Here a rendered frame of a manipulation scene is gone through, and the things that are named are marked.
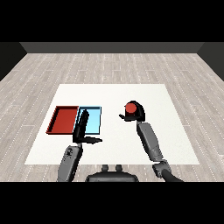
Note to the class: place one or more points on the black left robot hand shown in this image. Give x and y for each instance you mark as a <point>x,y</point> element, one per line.
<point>81,128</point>

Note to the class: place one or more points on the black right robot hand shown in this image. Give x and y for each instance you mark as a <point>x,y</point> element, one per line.
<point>139,114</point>

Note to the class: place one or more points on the dark grey robot body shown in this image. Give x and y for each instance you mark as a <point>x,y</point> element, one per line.
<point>111,176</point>

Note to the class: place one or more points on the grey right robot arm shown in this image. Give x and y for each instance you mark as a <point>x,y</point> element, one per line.
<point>150,143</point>

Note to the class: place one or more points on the shallow red open box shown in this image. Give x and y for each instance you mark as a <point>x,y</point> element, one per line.
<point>63,119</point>

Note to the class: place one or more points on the small red can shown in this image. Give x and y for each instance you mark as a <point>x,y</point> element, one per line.
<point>131,109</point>

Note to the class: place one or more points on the shallow light blue open box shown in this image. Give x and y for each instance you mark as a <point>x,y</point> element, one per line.
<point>94,120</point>

